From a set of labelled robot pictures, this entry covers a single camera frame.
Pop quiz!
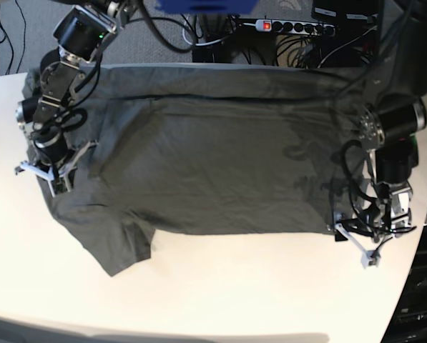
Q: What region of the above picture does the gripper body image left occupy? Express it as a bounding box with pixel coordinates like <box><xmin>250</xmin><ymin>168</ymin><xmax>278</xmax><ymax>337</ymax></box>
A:
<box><xmin>29</xmin><ymin>131</ymin><xmax>75</xmax><ymax>172</ymax></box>

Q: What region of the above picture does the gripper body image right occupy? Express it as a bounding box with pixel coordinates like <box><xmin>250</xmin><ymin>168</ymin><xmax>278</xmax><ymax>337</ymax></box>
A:
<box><xmin>352</xmin><ymin>182</ymin><xmax>416</xmax><ymax>243</ymax></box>

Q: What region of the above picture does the grey T-shirt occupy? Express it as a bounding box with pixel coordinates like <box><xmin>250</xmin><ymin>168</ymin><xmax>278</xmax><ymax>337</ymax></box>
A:
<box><xmin>39</xmin><ymin>66</ymin><xmax>351</xmax><ymax>276</ymax></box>

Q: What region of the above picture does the black OpenArm base box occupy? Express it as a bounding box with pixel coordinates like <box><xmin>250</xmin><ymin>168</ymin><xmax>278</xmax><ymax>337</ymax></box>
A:
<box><xmin>382</xmin><ymin>226</ymin><xmax>427</xmax><ymax>342</ymax></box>

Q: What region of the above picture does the blue plastic bin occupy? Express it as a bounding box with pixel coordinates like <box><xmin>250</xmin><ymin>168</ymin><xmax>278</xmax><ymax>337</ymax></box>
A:
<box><xmin>156</xmin><ymin>0</ymin><xmax>259</xmax><ymax>14</ymax></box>

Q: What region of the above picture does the white power strip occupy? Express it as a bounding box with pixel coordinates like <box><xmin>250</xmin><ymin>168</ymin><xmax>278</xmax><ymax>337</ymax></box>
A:
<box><xmin>252</xmin><ymin>19</ymin><xmax>336</xmax><ymax>37</ymax></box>

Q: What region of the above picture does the black cable on wall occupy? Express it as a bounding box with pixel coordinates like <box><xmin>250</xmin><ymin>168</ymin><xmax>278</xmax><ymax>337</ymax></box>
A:
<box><xmin>6</xmin><ymin>0</ymin><xmax>27</xmax><ymax>76</ymax></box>

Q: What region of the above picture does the white cable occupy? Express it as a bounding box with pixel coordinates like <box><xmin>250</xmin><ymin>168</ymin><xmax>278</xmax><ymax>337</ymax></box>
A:
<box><xmin>182</xmin><ymin>15</ymin><xmax>224</xmax><ymax>46</ymax></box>

